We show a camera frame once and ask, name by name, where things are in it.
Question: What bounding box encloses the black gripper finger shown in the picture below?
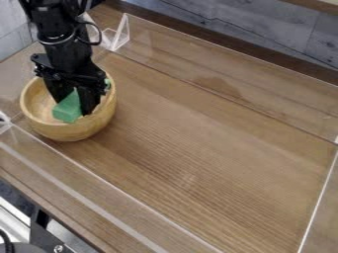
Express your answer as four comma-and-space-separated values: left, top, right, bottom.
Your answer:
76, 86, 106, 116
44, 78, 74, 103

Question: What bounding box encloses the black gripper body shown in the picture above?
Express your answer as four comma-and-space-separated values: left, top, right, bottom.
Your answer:
31, 43, 107, 86

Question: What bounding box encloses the wooden bowl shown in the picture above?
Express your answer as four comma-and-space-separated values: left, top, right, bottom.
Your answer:
20, 77, 118, 141

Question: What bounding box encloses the green rectangular block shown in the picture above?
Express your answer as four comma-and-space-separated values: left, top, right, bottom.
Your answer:
52, 78, 112, 124

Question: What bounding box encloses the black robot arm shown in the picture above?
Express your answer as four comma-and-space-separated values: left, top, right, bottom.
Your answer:
19, 0, 108, 116

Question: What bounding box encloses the black table leg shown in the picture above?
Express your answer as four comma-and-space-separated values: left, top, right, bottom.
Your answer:
29, 209, 75, 253

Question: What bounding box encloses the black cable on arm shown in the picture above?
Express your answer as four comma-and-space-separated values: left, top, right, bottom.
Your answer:
71, 20, 103, 47

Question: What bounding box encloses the clear acrylic corner bracket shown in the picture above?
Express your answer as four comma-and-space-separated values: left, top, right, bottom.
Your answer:
82, 12, 132, 52

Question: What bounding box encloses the clear acrylic tray wall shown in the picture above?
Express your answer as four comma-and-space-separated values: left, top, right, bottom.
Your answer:
0, 11, 338, 253

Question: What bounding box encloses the black cable bottom left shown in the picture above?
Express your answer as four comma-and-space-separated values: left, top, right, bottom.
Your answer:
0, 227, 15, 253

